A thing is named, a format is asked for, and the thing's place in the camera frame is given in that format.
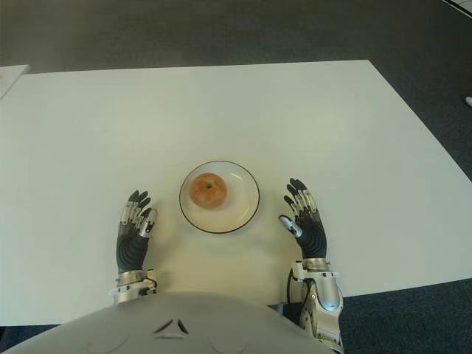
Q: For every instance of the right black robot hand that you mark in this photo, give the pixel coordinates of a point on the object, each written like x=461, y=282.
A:
x=313, y=239

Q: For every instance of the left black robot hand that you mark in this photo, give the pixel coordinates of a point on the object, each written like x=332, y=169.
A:
x=131, y=250

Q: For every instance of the red yellow apple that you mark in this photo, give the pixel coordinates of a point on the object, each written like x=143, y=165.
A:
x=207, y=190

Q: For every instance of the white plate with black rim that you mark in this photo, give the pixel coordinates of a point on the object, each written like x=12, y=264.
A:
x=243, y=212

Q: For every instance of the grey robot torso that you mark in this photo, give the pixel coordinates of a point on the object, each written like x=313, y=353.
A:
x=166, y=328

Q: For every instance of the white side table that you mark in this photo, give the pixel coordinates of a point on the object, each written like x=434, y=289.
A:
x=13, y=77

